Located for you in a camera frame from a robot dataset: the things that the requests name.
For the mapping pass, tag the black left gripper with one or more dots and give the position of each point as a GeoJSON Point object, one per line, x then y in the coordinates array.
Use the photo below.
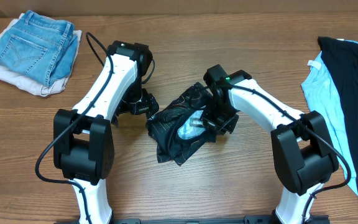
{"type": "Point", "coordinates": [149, 103]}

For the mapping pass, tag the folded white cloth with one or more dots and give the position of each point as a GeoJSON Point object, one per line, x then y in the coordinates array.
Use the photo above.
{"type": "Point", "coordinates": [30, 85]}

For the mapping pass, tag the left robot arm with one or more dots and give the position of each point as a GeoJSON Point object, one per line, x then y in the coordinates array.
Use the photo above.
{"type": "Point", "coordinates": [84, 150]}

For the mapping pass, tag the black printed cycling jersey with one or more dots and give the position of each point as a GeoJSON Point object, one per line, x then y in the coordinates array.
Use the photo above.
{"type": "Point", "coordinates": [176, 128]}

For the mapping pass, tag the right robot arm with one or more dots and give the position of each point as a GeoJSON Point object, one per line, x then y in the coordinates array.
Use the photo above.
{"type": "Point", "coordinates": [302, 148]}

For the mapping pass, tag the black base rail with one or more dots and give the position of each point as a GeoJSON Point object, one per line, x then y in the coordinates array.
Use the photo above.
{"type": "Point", "coordinates": [191, 220]}

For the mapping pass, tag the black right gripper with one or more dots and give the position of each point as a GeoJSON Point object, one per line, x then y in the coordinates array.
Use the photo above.
{"type": "Point", "coordinates": [211, 124]}

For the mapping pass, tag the folded blue denim jeans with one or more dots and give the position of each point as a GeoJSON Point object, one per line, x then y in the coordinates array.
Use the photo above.
{"type": "Point", "coordinates": [39, 48]}

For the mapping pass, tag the light blue t-shirt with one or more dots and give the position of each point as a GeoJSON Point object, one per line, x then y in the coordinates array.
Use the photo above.
{"type": "Point", "coordinates": [322, 96]}

